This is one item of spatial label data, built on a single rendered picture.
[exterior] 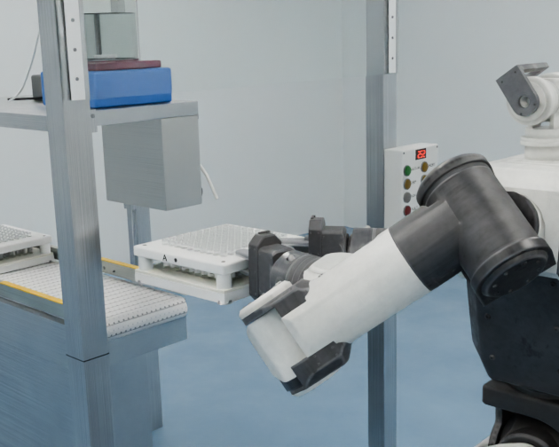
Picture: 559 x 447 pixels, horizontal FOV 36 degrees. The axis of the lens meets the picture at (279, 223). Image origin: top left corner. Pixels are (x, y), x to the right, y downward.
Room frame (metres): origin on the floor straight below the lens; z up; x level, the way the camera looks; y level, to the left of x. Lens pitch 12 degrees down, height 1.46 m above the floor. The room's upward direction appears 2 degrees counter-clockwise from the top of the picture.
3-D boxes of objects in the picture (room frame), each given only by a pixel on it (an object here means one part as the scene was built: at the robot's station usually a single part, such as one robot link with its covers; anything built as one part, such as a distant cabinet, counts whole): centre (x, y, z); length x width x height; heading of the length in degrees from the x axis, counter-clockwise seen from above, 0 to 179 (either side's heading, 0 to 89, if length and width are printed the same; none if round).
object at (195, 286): (1.59, 0.10, 1.02); 0.24 x 0.24 x 0.02; 47
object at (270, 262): (1.39, 0.00, 1.07); 0.12 x 0.10 x 0.13; 39
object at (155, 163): (1.95, 0.29, 1.19); 0.22 x 0.11 x 0.20; 46
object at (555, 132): (1.17, -0.36, 1.36); 0.10 x 0.07 x 0.09; 137
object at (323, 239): (1.54, -0.12, 1.07); 0.12 x 0.10 x 0.13; 79
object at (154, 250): (1.59, 0.10, 1.07); 0.25 x 0.24 x 0.02; 137
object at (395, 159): (2.33, -0.36, 1.02); 0.17 x 0.06 x 0.26; 136
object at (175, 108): (1.99, 0.52, 1.30); 0.62 x 0.38 x 0.04; 46
